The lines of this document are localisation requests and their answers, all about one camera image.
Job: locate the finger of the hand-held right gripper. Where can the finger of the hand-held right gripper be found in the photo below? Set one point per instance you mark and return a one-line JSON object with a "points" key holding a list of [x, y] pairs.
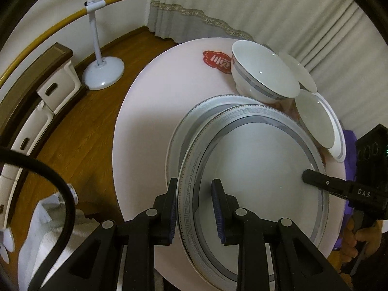
{"points": [[324, 183]]}

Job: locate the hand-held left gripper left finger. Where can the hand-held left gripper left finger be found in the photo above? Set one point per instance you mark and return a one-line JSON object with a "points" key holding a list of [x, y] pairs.
{"points": [[172, 215]]}

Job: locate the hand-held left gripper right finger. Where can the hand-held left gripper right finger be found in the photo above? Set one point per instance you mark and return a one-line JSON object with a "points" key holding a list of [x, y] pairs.
{"points": [[218, 215]]}

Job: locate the large plate with patterned rim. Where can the large plate with patterned rim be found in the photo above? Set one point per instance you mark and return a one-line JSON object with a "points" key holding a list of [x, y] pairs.
{"points": [[257, 163], [188, 133]]}

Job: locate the white bowl with grey band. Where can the white bowl with grey band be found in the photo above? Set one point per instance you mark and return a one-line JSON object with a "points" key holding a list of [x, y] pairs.
{"points": [[260, 63]]}

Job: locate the person's right hand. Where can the person's right hand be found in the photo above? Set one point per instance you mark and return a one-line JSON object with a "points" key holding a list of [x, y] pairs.
{"points": [[368, 238]]}

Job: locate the purple cloth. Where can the purple cloth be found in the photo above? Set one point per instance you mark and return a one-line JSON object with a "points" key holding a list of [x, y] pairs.
{"points": [[350, 157]]}

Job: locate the small plate with grey band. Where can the small plate with grey band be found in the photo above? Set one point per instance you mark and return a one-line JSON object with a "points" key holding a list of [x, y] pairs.
{"points": [[341, 139]]}

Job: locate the white towel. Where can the white towel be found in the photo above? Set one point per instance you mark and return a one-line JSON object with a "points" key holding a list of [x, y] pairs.
{"points": [[39, 233]]}

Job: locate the white floor stand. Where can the white floor stand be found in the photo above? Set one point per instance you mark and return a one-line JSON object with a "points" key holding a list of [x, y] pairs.
{"points": [[103, 72]]}

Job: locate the white plastic piece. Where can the white plastic piece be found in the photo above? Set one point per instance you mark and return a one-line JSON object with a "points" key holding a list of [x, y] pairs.
{"points": [[7, 242]]}

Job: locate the yellow curved tube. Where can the yellow curved tube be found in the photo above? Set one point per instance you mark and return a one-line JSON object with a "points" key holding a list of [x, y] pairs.
{"points": [[66, 19]]}

